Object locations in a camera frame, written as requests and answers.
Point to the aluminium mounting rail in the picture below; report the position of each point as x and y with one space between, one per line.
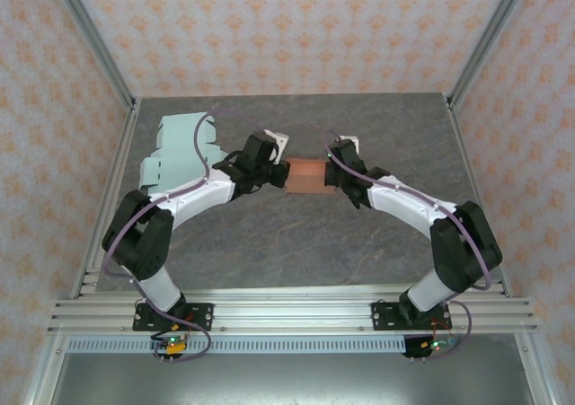
292 310

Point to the aluminium frame post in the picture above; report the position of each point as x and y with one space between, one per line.
91 32
492 32

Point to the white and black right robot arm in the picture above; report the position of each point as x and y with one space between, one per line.
404 198

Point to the grey metal sheet panel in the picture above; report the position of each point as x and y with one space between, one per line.
287 378

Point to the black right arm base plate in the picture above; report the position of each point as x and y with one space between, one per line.
382 315

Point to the aluminium frame bar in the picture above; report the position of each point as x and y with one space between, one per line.
45 373
534 373

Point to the pink paper box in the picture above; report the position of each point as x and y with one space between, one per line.
307 176

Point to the light blue paper box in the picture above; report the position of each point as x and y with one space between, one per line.
177 144

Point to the aluminium table side rail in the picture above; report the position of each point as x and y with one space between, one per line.
129 126
458 126

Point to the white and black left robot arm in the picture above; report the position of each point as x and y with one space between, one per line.
197 198

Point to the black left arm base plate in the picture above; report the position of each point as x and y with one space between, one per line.
202 315

